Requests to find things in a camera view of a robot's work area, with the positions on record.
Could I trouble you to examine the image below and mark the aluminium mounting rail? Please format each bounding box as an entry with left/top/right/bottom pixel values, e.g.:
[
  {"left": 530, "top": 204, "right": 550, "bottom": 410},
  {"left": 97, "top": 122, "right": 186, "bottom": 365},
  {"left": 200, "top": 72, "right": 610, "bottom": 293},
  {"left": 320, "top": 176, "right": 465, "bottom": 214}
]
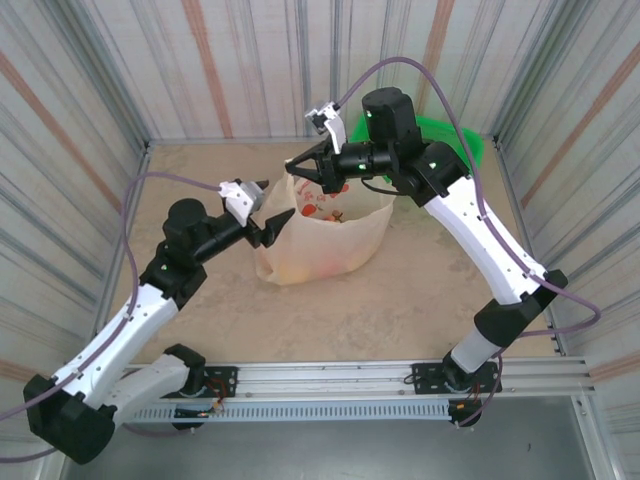
[{"left": 53, "top": 355, "right": 597, "bottom": 403}]

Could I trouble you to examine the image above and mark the translucent cream plastic bag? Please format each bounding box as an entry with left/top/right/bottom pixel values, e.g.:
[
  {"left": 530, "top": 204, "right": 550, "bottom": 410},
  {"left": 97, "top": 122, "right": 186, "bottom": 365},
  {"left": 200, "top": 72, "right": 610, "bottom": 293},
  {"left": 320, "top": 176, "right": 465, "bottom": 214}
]
[{"left": 253, "top": 158, "right": 396, "bottom": 287}]

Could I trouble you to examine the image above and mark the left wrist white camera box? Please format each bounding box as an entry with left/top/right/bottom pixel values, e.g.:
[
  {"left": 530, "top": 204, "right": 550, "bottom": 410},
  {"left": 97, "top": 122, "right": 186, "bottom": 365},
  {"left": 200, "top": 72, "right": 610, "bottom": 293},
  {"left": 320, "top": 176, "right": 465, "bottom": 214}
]
[{"left": 218, "top": 178, "right": 265, "bottom": 227}]

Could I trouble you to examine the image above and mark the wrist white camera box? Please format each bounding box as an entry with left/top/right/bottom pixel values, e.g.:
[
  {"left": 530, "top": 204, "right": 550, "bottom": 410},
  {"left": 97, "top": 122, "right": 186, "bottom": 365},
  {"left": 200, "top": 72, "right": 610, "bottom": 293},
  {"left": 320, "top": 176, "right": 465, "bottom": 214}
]
[
  {"left": 218, "top": 178, "right": 265, "bottom": 227},
  {"left": 304, "top": 100, "right": 347, "bottom": 155}
]

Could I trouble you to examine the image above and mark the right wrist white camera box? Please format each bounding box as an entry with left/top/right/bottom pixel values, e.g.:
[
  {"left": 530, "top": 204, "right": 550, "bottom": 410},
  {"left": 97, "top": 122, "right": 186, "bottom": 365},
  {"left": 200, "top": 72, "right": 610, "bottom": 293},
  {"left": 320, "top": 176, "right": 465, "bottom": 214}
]
[{"left": 304, "top": 100, "right": 347, "bottom": 155}]

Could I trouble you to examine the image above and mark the green plastic basket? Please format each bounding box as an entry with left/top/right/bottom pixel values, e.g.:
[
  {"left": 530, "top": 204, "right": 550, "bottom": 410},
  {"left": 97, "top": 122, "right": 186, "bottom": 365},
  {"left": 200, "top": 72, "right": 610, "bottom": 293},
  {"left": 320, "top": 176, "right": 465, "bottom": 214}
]
[{"left": 348, "top": 113, "right": 486, "bottom": 176}]

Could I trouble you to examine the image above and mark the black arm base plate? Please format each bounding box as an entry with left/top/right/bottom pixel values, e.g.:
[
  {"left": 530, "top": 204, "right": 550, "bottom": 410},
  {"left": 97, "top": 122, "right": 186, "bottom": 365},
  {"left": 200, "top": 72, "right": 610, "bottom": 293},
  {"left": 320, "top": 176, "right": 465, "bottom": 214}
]
[
  {"left": 410, "top": 360, "right": 503, "bottom": 396},
  {"left": 148, "top": 366, "right": 239, "bottom": 400}
]

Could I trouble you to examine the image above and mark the red black power wire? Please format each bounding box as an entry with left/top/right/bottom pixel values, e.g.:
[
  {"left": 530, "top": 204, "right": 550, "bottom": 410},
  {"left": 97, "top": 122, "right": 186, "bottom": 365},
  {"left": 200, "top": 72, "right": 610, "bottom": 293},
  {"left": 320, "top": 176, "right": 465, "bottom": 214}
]
[
  {"left": 202, "top": 377, "right": 237, "bottom": 419},
  {"left": 452, "top": 382, "right": 484, "bottom": 416}
]

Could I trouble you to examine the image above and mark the slotted grey cable duct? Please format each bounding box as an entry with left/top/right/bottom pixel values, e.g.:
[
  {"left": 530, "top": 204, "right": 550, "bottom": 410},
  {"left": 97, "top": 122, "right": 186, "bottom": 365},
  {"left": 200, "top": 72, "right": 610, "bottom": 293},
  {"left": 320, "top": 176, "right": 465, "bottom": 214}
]
[{"left": 114, "top": 401, "right": 484, "bottom": 425}]

